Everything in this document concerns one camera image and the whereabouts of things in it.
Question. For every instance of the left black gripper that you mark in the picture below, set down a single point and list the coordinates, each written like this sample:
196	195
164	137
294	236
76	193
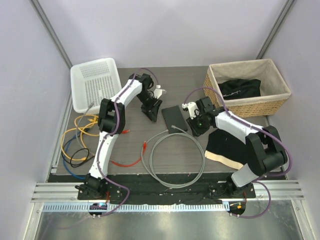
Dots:
152	114

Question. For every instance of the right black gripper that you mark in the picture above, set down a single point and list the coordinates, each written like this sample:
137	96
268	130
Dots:
197	131

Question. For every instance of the black network switch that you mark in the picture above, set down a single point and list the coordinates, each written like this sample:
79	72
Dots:
174	119

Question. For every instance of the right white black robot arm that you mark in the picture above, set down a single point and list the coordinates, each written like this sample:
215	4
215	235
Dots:
252	150

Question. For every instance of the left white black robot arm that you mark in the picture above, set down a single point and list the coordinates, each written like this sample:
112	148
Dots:
111	123

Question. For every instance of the black cloth with beige stripe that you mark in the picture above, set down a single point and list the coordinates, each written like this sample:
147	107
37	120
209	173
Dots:
226	149

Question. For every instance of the black cloth in basket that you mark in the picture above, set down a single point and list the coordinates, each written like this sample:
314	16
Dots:
240	89

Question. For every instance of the wicker basket with liner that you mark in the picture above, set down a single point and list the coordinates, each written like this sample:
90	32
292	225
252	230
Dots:
274	89

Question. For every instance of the white perforated plastic basket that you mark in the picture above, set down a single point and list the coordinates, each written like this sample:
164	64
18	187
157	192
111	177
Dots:
93	81

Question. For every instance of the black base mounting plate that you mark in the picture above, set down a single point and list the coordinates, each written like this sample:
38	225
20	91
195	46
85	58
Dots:
156	191

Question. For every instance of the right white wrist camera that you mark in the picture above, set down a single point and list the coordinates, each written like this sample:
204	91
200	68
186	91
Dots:
192	109

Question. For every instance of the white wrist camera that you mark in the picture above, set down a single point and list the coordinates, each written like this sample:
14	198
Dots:
192	109
158	91

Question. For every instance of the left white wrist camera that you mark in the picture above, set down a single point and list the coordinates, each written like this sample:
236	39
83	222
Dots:
158	91

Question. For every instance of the aluminium frame rail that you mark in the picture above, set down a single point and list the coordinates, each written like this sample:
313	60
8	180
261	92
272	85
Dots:
64	197

